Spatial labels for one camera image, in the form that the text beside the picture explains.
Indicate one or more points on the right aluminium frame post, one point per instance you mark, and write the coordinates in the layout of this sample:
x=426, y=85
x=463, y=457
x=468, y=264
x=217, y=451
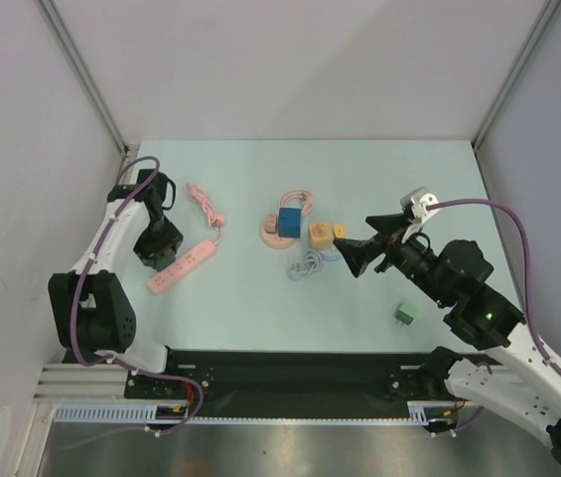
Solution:
x=534, y=38

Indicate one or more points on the aluminium frame post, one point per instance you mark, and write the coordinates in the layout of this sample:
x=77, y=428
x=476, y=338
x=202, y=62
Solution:
x=61, y=33
x=534, y=38

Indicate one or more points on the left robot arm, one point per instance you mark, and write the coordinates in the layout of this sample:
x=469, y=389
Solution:
x=144, y=352

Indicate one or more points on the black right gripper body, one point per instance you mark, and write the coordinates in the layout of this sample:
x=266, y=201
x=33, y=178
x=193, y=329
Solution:
x=389, y=244

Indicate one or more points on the aluminium front frame rail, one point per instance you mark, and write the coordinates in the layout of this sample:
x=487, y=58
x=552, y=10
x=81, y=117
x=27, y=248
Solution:
x=81, y=382

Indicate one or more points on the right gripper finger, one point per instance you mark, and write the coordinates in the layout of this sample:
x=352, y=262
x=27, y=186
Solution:
x=389, y=225
x=359, y=254

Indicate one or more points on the round pink power strip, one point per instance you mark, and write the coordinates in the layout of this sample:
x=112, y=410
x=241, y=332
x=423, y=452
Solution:
x=277, y=242

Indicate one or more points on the tan cube plug adapter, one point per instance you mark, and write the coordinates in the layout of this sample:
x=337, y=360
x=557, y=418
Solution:
x=321, y=235

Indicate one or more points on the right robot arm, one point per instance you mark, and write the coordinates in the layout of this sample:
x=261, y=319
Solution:
x=456, y=279

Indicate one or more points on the left aluminium side rail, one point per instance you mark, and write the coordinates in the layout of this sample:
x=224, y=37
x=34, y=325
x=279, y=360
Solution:
x=101, y=316

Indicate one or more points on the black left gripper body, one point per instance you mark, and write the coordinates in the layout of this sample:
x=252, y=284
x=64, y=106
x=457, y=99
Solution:
x=159, y=236

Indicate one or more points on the pink brown USB charger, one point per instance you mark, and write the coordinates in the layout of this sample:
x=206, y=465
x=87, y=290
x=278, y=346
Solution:
x=271, y=224

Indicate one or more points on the round blue power strip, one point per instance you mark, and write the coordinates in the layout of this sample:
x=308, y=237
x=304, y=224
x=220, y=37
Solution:
x=313, y=262

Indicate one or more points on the long pink power strip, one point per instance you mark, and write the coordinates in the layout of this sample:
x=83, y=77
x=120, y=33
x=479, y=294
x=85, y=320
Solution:
x=183, y=266

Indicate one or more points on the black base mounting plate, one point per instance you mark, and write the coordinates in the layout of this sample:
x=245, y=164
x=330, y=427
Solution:
x=433, y=365

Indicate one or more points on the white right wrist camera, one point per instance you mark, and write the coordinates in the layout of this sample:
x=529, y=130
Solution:
x=419, y=206

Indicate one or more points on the dark green cube adapter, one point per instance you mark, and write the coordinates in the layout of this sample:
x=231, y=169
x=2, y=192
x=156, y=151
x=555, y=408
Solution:
x=165, y=260

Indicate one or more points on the green plug adapter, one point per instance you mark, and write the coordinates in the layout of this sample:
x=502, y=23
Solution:
x=406, y=313

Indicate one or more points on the left aluminium frame post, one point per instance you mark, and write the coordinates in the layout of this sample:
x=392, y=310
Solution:
x=61, y=33

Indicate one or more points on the blue cube socket adapter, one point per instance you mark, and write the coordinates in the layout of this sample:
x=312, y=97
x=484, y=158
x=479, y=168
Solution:
x=289, y=223

